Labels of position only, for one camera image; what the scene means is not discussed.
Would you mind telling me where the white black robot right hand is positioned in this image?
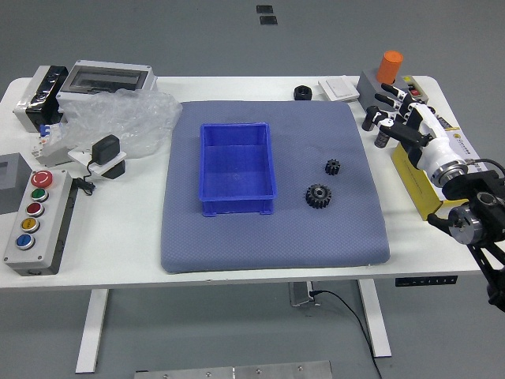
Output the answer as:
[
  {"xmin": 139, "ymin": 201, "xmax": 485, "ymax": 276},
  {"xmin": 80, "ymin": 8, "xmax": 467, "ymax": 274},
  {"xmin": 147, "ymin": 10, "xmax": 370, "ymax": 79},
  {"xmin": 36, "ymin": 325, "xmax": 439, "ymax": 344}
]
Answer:
[{"xmin": 365, "ymin": 82, "xmax": 462, "ymax": 171}]

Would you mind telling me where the big black gear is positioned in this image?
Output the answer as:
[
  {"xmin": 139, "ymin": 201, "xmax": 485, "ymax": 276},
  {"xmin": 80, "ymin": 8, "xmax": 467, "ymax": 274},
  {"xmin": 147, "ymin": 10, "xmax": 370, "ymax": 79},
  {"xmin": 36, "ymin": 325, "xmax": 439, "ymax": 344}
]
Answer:
[{"xmin": 304, "ymin": 183, "xmax": 333, "ymax": 211}]

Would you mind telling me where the yellow white carton box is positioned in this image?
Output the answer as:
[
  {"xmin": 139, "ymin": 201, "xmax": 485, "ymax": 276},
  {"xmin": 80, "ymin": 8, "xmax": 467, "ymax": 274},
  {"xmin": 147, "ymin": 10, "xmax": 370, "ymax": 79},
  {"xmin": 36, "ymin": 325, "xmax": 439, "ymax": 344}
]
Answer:
[{"xmin": 391, "ymin": 114, "xmax": 498, "ymax": 222}]

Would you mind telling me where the blue plastic box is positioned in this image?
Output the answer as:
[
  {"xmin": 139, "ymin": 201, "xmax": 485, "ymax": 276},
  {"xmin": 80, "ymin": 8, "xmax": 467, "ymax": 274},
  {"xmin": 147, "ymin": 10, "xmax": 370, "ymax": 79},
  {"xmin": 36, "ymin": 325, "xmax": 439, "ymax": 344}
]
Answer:
[{"xmin": 196, "ymin": 122, "xmax": 277, "ymax": 218}]

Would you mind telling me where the grey under-table control box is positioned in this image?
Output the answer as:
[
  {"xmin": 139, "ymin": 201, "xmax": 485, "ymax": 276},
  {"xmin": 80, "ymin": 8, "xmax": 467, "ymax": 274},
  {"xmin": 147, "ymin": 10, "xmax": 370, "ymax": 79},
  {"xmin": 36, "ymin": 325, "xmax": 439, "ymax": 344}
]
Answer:
[{"xmin": 287, "ymin": 280, "xmax": 316, "ymax": 308}]

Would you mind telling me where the grey clear-lid distribution box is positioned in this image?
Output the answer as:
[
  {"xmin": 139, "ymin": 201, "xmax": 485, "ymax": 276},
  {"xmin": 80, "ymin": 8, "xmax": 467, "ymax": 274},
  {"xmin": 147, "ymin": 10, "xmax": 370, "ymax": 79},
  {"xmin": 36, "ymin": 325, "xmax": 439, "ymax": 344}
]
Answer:
[{"xmin": 58, "ymin": 59, "xmax": 159, "ymax": 96}]

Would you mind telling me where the grey five-button control box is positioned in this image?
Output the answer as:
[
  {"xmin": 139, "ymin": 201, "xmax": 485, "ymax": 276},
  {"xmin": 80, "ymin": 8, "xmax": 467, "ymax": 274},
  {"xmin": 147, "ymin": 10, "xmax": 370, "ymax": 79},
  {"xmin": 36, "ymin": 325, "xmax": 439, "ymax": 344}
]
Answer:
[{"xmin": 2, "ymin": 170, "xmax": 74, "ymax": 276}]

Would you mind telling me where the small grey box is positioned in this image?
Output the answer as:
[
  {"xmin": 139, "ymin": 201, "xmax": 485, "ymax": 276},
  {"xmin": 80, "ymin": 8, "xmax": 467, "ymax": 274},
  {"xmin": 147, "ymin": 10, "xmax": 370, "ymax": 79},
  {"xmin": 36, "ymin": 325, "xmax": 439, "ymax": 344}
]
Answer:
[{"xmin": 0, "ymin": 152, "xmax": 32, "ymax": 216}]

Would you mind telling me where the grey block base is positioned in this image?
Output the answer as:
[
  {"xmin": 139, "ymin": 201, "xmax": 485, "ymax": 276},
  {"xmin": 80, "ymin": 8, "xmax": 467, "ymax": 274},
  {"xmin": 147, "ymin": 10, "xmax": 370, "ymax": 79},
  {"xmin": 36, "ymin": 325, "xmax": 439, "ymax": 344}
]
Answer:
[{"xmin": 357, "ymin": 69, "xmax": 410, "ymax": 108}]

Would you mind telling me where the orange cylinder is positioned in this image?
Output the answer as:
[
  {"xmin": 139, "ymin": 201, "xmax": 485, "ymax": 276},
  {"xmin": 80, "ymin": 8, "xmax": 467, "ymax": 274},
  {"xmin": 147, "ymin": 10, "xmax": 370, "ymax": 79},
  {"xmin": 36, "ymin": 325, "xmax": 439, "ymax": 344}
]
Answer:
[{"xmin": 376, "ymin": 50, "xmax": 404, "ymax": 84}]

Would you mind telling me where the black table control panel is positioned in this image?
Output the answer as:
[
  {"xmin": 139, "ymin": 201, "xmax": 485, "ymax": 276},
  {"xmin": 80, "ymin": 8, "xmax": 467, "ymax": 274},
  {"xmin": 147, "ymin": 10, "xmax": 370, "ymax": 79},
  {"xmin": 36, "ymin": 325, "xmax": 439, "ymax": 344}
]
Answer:
[{"xmin": 395, "ymin": 276, "xmax": 458, "ymax": 287}]

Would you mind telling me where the white table leg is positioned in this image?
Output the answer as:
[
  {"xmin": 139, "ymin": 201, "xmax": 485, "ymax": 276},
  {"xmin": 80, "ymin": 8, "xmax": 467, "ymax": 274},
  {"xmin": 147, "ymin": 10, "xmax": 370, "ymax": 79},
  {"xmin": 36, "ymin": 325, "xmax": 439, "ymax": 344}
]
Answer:
[
  {"xmin": 357, "ymin": 279, "xmax": 392, "ymax": 358},
  {"xmin": 74, "ymin": 288, "xmax": 110, "ymax": 374}
]

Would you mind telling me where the blue-grey padded mat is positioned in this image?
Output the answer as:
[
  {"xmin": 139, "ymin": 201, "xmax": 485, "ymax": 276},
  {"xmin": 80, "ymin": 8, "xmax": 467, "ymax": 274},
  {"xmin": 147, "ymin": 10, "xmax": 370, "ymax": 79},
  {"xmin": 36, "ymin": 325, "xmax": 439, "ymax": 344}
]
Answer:
[{"xmin": 159, "ymin": 100, "xmax": 391, "ymax": 276}]

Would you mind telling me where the clear plastic bag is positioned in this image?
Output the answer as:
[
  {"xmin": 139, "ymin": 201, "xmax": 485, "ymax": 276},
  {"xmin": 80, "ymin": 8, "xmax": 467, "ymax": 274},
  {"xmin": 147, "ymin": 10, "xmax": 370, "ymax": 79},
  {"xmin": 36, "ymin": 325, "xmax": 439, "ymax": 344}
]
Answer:
[{"xmin": 58, "ymin": 88, "xmax": 183, "ymax": 159}]

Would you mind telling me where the black power adapter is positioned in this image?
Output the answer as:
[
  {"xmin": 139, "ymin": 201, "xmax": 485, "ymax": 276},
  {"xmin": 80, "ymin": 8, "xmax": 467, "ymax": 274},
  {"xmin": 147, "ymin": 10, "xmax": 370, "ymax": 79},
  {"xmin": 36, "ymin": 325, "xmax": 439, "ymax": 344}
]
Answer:
[{"xmin": 91, "ymin": 134, "xmax": 122, "ymax": 165}]

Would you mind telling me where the white socket plate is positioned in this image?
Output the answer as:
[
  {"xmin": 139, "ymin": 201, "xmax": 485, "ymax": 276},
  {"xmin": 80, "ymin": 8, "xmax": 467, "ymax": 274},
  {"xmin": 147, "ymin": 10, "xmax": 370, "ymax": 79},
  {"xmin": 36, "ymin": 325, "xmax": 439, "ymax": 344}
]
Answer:
[{"xmin": 66, "ymin": 146, "xmax": 129, "ymax": 178}]

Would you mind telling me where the white circuit breaker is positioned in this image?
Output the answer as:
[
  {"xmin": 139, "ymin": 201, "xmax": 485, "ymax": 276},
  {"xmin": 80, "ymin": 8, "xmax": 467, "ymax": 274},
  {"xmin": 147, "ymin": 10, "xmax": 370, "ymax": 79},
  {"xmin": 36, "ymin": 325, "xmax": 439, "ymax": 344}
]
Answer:
[{"xmin": 31, "ymin": 122, "xmax": 74, "ymax": 167}]

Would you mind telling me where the grey red-button switch box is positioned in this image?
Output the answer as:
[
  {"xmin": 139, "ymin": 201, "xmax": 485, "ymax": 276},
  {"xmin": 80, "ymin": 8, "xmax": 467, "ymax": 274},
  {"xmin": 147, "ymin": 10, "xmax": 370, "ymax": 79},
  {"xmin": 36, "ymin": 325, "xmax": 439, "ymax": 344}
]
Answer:
[{"xmin": 401, "ymin": 74, "xmax": 429, "ymax": 104}]

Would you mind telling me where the white wall switch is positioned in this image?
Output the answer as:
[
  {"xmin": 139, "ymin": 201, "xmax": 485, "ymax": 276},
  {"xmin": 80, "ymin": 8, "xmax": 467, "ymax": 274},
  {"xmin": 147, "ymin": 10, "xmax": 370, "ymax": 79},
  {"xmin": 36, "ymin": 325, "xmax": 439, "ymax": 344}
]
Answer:
[{"xmin": 317, "ymin": 77, "xmax": 361, "ymax": 102}]

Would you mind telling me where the black power cable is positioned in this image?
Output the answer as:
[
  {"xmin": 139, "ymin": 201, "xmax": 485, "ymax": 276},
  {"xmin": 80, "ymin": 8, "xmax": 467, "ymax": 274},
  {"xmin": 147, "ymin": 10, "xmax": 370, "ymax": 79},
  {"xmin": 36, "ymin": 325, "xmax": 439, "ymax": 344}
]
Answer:
[{"xmin": 309, "ymin": 290, "xmax": 383, "ymax": 379}]

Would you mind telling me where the metal base plate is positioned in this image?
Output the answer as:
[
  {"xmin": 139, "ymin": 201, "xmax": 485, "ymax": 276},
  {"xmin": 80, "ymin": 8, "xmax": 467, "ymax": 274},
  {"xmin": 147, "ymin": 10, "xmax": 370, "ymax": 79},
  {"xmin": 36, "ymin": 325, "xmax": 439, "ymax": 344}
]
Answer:
[{"xmin": 133, "ymin": 359, "xmax": 333, "ymax": 379}]

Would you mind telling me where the black adapter cord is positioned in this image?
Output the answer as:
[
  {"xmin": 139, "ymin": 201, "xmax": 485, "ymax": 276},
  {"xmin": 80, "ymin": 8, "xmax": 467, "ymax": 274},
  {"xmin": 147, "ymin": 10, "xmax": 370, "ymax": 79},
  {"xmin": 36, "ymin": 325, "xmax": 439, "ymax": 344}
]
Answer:
[{"xmin": 73, "ymin": 159, "xmax": 98, "ymax": 197}]

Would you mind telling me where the black and white enclosure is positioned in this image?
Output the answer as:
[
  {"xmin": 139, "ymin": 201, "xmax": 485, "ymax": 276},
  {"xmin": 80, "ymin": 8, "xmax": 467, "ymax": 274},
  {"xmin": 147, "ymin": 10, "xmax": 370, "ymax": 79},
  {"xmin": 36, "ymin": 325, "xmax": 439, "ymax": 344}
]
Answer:
[{"xmin": 12, "ymin": 65, "xmax": 71, "ymax": 133}]

